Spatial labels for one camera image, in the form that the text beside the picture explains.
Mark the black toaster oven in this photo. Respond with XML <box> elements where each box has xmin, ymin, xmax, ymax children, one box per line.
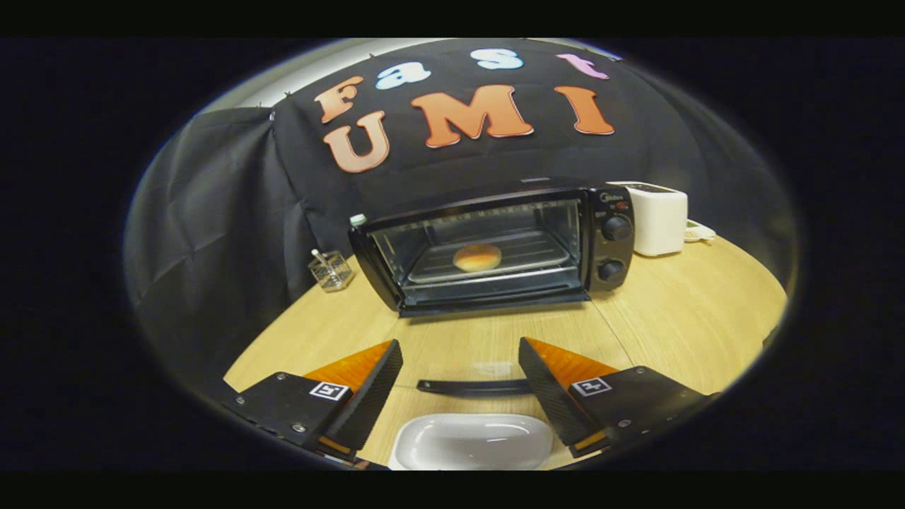
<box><xmin>347</xmin><ymin>178</ymin><xmax>636</xmax><ymax>397</ymax></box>

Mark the metal oven tray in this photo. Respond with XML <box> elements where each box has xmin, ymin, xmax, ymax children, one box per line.
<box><xmin>406</xmin><ymin>229</ymin><xmax>573</xmax><ymax>286</ymax></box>

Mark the white plate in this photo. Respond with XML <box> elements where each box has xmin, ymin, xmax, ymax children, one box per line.
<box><xmin>387</xmin><ymin>414</ymin><xmax>555</xmax><ymax>472</ymax></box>

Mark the black backdrop cloth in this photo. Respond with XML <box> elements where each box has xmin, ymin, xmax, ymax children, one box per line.
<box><xmin>124</xmin><ymin>39</ymin><xmax>800</xmax><ymax>386</ymax></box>

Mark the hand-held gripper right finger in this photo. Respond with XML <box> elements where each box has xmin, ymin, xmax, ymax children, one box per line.
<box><xmin>518</xmin><ymin>337</ymin><xmax>723</xmax><ymax>460</ymax></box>

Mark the white bread toaster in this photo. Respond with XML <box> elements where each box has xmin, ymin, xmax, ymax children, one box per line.
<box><xmin>607</xmin><ymin>181</ymin><xmax>689</xmax><ymax>258</ymax></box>

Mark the wire utensil holder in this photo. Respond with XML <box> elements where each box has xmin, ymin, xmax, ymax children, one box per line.
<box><xmin>307</xmin><ymin>248</ymin><xmax>356</xmax><ymax>293</ymax></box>

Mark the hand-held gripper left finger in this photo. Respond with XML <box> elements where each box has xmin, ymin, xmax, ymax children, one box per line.
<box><xmin>222</xmin><ymin>339</ymin><xmax>404</xmax><ymax>469</ymax></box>

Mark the round brown bread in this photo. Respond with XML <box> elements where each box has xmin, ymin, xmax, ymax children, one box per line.
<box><xmin>452</xmin><ymin>243</ymin><xmax>503</xmax><ymax>274</ymax></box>

